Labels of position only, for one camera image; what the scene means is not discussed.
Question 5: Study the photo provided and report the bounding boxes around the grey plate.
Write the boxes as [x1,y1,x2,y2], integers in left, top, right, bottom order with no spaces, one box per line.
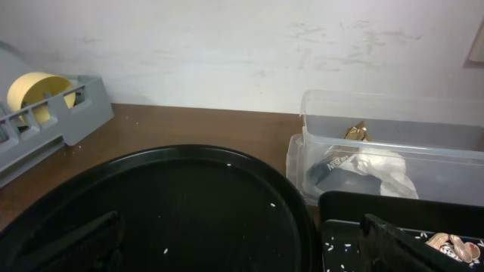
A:
[0,41,32,105]

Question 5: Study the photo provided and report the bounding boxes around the yellow bowl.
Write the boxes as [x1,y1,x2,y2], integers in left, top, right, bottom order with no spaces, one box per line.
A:
[7,72,73,111]

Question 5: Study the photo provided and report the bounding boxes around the rice and peanut shell scraps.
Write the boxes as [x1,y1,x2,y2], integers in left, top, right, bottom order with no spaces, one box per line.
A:
[324,232,484,272]

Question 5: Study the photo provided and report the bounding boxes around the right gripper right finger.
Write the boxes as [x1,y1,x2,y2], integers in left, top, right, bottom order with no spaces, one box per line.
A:
[358,214,473,272]

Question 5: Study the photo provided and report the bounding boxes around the grey dishwasher rack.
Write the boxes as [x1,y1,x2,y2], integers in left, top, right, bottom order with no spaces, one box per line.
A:
[1,76,114,186]

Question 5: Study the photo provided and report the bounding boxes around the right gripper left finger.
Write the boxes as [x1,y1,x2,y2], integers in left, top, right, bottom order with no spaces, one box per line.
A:
[7,211,126,272]

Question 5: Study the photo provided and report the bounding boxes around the white napkin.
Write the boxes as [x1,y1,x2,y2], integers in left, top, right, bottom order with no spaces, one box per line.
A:
[349,147,419,199]

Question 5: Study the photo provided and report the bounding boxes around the round black tray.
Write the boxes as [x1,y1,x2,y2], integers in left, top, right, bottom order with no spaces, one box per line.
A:
[1,145,321,271]

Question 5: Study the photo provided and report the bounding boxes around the gold coffee sachet wrapper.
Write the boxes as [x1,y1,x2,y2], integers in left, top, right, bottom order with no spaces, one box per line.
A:
[305,120,374,190]

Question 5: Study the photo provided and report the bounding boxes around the clear plastic bin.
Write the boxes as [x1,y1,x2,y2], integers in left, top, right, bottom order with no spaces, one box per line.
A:
[286,90,483,206]

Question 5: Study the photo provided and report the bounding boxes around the black rectangular tray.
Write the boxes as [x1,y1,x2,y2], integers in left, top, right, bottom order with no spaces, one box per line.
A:
[318,190,484,272]

